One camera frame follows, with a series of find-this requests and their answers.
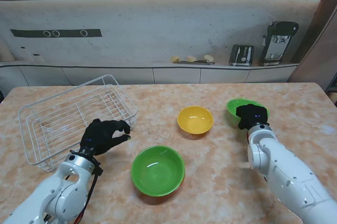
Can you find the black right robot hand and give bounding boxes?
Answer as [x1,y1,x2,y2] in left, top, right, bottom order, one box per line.
[235,104,271,130]

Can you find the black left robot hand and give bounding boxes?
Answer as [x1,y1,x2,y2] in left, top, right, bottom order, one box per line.
[80,118,132,156]

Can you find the green plastic bowl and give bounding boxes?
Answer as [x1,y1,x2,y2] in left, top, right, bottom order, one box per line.
[225,98,270,129]
[131,145,186,198]

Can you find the yellow plastic bowl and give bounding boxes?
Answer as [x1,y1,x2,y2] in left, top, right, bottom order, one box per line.
[177,106,214,135]

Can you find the red plastic bowl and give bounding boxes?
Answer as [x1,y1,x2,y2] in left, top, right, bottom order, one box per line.
[141,175,186,199]

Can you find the black toaster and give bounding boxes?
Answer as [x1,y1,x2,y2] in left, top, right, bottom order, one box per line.
[228,44,255,67]

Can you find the black silver coffee machine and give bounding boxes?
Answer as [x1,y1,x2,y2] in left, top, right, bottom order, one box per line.
[258,19,299,67]

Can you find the dark serving board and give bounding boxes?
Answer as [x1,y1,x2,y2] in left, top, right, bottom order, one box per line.
[176,60,215,65]

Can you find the white counter cabinets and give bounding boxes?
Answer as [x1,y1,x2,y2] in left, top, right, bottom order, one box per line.
[0,60,301,87]

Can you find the white wire dish rack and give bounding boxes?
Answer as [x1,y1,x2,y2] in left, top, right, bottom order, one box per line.
[17,74,138,173]

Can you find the red black left arm cable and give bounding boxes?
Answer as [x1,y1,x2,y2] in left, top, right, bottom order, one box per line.
[70,157,103,224]

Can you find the black wall strip with rings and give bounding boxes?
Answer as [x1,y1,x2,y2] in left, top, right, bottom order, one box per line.
[10,28,102,38]

